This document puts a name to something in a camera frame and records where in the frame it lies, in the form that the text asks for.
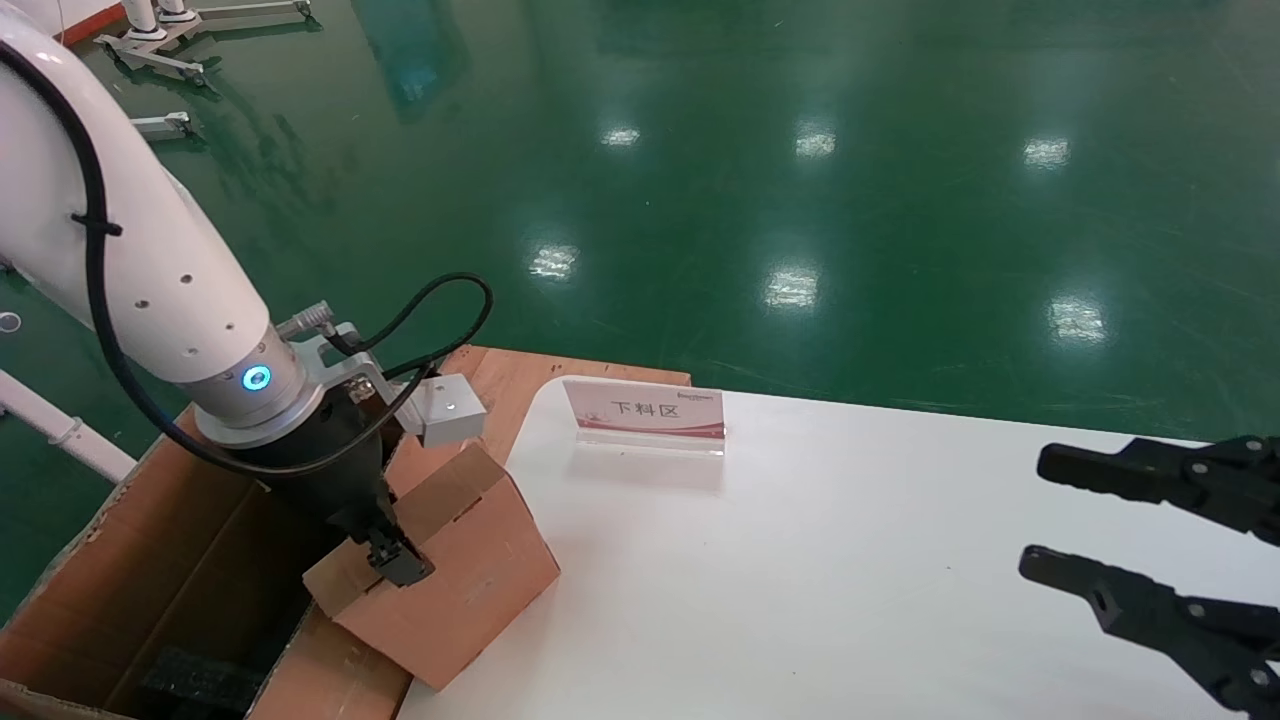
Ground silver camera mount bracket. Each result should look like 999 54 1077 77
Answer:
275 300 401 421

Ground small cardboard box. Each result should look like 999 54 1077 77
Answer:
303 440 561 693

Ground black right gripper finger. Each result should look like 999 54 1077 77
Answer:
1037 435 1280 546
1019 545 1280 716

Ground white round pole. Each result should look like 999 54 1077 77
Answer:
0 368 138 484

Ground white humanoid robot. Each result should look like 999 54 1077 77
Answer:
122 0 198 41

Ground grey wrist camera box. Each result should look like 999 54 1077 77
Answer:
410 373 488 449

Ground white stand base legs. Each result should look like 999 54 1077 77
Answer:
95 0 313 83

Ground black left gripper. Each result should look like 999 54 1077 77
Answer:
225 395 436 589

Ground black foam block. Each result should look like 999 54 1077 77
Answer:
140 648 266 720

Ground acrylic red-white table sign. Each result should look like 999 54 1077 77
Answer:
563 378 728 458

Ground large open cardboard box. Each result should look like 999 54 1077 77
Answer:
0 345 541 720

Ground thin black yellow-tagged cable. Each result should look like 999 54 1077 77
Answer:
0 40 431 479

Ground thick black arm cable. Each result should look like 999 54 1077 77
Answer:
330 272 496 386

